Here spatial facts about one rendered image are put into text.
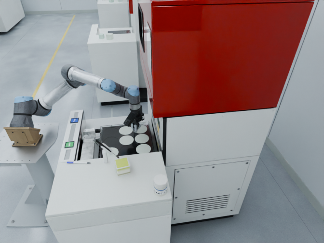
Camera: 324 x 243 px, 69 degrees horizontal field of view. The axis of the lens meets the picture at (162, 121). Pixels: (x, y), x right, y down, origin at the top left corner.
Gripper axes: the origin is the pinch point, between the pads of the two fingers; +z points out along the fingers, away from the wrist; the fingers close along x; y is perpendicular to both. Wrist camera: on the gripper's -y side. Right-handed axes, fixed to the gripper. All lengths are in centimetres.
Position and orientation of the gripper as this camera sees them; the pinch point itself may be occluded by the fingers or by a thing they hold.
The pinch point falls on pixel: (134, 131)
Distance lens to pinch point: 172.7
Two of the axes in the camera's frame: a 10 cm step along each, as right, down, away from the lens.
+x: -7.7, -3.9, 5.1
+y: 6.4, -4.6, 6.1
